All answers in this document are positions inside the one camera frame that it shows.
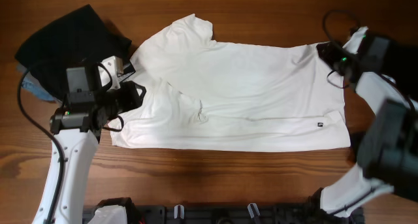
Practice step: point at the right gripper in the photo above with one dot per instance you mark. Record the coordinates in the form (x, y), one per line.
(330, 51)

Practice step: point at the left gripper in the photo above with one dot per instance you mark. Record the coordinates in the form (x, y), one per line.
(134, 100)

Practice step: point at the white t-shirt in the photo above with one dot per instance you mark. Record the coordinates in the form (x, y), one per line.
(202, 94)

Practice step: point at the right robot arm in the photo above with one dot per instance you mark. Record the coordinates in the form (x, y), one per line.
(366, 180)

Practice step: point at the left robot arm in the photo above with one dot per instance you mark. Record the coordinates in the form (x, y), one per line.
(75, 129)

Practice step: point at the black garment on right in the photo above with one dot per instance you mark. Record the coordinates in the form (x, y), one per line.
(386, 78)

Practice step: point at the folded black garment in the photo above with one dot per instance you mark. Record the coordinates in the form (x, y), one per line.
(79, 38)

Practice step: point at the folded light blue garment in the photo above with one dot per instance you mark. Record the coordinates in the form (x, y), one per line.
(32, 85)

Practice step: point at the folded grey garment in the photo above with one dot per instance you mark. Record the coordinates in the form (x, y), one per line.
(20, 68)

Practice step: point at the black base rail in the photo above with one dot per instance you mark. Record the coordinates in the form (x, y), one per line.
(292, 213)

